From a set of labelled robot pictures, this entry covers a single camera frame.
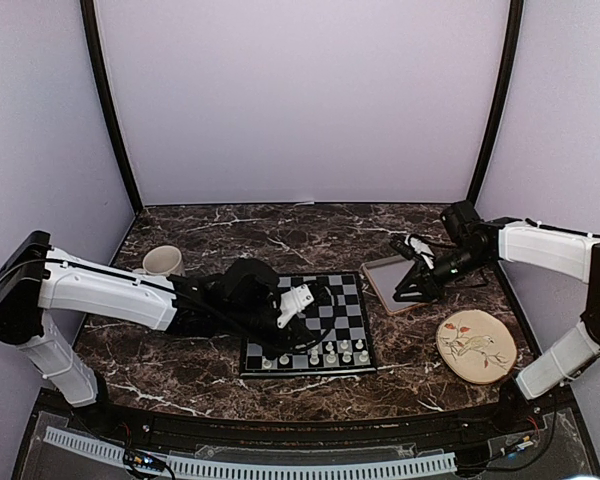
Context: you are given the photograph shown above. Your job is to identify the metal tray with wooden rim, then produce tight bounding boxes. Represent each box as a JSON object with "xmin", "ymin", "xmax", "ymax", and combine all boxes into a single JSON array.
[{"xmin": 361, "ymin": 255, "xmax": 442, "ymax": 315}]

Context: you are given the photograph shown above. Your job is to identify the black front rail base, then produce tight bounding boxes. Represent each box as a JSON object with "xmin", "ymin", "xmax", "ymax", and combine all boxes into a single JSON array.
[{"xmin": 32, "ymin": 387, "xmax": 576, "ymax": 456}]

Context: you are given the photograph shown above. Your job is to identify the black frame post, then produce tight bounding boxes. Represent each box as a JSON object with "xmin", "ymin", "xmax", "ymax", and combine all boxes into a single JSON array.
[
  {"xmin": 80, "ymin": 0, "xmax": 144, "ymax": 214},
  {"xmin": 466, "ymin": 0, "xmax": 524, "ymax": 205}
]

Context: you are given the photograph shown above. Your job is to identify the left black frame post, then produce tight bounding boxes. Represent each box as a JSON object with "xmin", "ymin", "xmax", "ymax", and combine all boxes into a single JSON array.
[{"xmin": 80, "ymin": 0, "xmax": 144, "ymax": 214}]

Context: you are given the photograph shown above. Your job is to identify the beige mug with dark pattern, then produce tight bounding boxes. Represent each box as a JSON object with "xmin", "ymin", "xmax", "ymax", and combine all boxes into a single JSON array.
[{"xmin": 132, "ymin": 245, "xmax": 185, "ymax": 277}]

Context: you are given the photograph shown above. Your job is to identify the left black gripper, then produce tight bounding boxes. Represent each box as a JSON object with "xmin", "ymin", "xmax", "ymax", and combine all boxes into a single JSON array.
[{"xmin": 222, "ymin": 294, "xmax": 314, "ymax": 361}]

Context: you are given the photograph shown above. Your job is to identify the black grey chess board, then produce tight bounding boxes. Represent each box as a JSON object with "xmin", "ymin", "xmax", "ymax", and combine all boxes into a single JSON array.
[{"xmin": 239, "ymin": 271, "xmax": 377, "ymax": 378}]

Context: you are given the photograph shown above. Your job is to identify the oval bird pattern coaster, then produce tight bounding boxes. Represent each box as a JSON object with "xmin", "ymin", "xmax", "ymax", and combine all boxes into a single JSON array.
[{"xmin": 435, "ymin": 310, "xmax": 518, "ymax": 385}]

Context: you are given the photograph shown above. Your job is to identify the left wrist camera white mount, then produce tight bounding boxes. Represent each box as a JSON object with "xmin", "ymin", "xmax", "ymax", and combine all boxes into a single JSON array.
[{"xmin": 276, "ymin": 284, "xmax": 314, "ymax": 329}]

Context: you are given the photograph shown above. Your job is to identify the white chess queen piece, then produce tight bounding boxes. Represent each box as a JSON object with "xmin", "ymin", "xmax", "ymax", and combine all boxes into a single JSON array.
[{"xmin": 309, "ymin": 350, "xmax": 319, "ymax": 366}]

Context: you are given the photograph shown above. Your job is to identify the green circuit board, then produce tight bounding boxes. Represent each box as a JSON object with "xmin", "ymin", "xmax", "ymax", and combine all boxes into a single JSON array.
[{"xmin": 122, "ymin": 449, "xmax": 166, "ymax": 472}]

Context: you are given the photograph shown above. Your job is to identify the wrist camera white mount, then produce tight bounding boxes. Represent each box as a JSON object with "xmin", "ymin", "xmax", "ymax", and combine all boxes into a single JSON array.
[
  {"xmin": 389, "ymin": 236, "xmax": 434, "ymax": 262},
  {"xmin": 276, "ymin": 284, "xmax": 314, "ymax": 329}
]

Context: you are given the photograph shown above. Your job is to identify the white slotted cable duct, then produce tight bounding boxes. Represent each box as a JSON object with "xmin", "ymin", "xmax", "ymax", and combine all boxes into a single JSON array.
[{"xmin": 43, "ymin": 426, "xmax": 457, "ymax": 479}]

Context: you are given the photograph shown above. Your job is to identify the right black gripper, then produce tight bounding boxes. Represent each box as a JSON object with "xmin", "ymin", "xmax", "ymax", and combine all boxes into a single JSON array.
[{"xmin": 394, "ymin": 244, "xmax": 491, "ymax": 303}]

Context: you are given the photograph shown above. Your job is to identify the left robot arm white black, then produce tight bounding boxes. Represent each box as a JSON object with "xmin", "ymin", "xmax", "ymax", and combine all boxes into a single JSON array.
[{"xmin": 0, "ymin": 231, "xmax": 320, "ymax": 436}]

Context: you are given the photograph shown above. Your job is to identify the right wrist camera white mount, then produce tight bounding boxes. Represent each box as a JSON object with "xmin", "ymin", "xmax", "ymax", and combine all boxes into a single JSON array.
[{"xmin": 389, "ymin": 236, "xmax": 434, "ymax": 262}]

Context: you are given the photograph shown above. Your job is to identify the right black frame post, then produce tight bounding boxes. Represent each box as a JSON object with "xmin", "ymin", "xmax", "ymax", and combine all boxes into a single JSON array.
[{"xmin": 466, "ymin": 0, "xmax": 524, "ymax": 205}]

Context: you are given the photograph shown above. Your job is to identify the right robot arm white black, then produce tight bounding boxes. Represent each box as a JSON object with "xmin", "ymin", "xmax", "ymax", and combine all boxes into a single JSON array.
[{"xmin": 390, "ymin": 200, "xmax": 600, "ymax": 434}]

